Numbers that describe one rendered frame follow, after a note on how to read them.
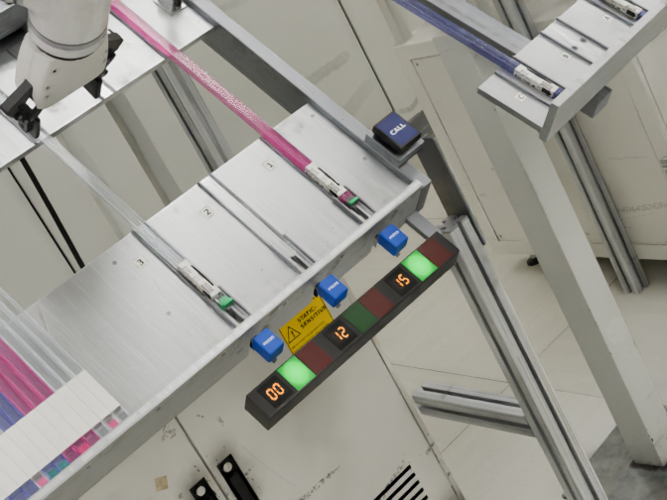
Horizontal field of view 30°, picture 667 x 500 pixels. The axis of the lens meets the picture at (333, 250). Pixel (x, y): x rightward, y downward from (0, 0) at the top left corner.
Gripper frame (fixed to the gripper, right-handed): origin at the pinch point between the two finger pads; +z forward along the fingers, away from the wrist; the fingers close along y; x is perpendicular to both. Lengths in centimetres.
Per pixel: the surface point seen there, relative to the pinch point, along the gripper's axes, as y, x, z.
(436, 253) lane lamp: -25.3, 42.1, 4.6
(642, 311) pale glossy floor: -98, 70, 82
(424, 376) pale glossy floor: -69, 48, 116
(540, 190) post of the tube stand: -57, 43, 23
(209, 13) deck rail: -30.3, -4.2, 10.5
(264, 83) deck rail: -30.0, 7.9, 12.9
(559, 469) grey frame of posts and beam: -32, 74, 34
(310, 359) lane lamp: -2.8, 41.8, 4.7
